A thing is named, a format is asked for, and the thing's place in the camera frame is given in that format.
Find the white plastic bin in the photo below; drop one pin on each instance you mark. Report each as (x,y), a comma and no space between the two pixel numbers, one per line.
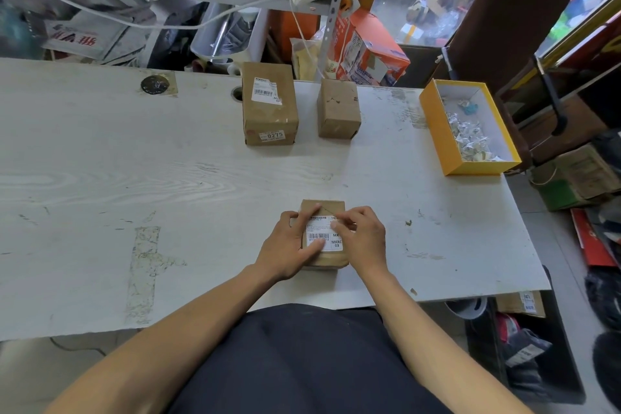
(257,35)

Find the person's right forearm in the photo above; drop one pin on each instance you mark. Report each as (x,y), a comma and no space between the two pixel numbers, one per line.
(436,350)

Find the dark navy shirt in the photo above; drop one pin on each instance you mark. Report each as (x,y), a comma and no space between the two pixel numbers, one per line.
(305,365)

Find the person's right hand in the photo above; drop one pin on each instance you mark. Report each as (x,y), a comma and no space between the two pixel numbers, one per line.
(366,241)

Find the red folder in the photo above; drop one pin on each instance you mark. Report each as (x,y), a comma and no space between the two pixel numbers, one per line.
(589,241)

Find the person's left forearm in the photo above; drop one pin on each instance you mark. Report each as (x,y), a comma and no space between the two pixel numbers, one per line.
(170,346)

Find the beige plastic packet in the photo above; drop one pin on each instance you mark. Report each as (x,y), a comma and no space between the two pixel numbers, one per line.
(303,59)

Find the white perforated metal post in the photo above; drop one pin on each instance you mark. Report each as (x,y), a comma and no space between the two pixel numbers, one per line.
(335,11)

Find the folded newspaper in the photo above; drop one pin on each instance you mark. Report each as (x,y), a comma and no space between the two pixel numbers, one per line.
(87,37)

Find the orange printed carton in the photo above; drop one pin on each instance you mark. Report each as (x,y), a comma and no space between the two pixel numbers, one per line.
(383,40)

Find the pile of torn label scraps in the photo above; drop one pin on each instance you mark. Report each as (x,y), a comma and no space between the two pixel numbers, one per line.
(470,134)

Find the black round stool base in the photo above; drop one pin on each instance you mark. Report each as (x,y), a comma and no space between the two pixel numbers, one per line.
(609,370)

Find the small cube brown parcel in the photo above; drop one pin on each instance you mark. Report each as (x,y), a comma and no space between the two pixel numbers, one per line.
(330,261)

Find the black plastic crate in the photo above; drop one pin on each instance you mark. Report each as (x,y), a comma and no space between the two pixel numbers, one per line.
(565,365)

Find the yellow tray with label scraps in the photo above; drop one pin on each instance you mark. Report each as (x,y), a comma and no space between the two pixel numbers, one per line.
(439,137)

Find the tall cardboard box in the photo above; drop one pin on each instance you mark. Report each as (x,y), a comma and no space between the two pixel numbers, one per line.
(269,117)

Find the black round grommet cover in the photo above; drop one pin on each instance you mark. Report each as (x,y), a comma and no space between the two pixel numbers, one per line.
(155,84)

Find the white bucket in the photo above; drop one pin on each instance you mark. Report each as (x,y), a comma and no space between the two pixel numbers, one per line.
(466,309)

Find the person's left hand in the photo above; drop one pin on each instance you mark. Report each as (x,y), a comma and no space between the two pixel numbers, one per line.
(286,248)

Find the small white label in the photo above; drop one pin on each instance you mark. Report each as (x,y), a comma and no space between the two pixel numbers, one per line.
(272,135)

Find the labelled brown cardboard box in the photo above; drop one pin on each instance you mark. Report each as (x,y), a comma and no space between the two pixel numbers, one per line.
(509,304)

